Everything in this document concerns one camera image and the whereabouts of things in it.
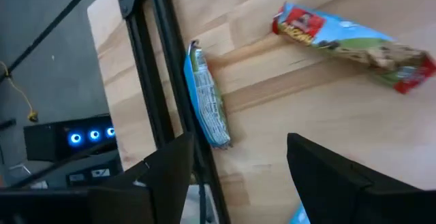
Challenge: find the yellow cord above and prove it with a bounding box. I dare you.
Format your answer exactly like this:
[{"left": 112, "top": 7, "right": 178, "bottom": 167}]
[{"left": 0, "top": 60, "right": 39, "bottom": 123}]

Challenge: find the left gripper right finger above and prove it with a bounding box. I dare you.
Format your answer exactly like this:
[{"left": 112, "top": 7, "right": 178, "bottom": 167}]
[{"left": 286, "top": 132, "right": 436, "bottom": 224}]

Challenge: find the thin black strut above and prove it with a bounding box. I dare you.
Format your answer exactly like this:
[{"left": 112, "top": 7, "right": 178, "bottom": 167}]
[{"left": 0, "top": 0, "right": 103, "bottom": 80}]

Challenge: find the black table frame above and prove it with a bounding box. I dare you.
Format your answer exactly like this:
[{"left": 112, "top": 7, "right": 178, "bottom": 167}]
[{"left": 114, "top": 0, "right": 232, "bottom": 224}]

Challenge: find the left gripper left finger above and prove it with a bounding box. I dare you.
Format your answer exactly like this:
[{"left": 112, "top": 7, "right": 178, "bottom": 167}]
[{"left": 0, "top": 132, "right": 196, "bottom": 224}]

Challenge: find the blue green granola bar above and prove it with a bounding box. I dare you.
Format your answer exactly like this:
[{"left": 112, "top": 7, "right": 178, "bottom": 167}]
[{"left": 183, "top": 39, "right": 233, "bottom": 150}]

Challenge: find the black computer with blue lights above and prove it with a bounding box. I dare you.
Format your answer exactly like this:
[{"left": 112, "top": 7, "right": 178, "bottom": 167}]
[{"left": 22, "top": 114, "right": 119, "bottom": 162}]

